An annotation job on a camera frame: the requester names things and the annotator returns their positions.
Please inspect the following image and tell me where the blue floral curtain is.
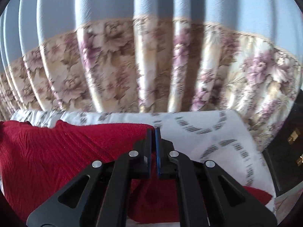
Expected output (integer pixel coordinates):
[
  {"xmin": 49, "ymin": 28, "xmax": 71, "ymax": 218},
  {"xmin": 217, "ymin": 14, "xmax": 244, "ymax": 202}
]
[{"xmin": 1, "ymin": 0, "xmax": 302, "ymax": 150}]

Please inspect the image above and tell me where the red knitted sweater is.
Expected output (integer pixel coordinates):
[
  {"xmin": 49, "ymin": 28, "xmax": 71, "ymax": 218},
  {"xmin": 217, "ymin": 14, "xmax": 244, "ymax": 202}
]
[{"xmin": 1, "ymin": 121, "xmax": 272, "ymax": 226}]

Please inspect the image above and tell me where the black cabinet with gold handles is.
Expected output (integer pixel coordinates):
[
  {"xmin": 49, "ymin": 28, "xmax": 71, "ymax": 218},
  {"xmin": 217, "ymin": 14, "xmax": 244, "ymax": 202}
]
[{"xmin": 262, "ymin": 103, "xmax": 303, "ymax": 193}]

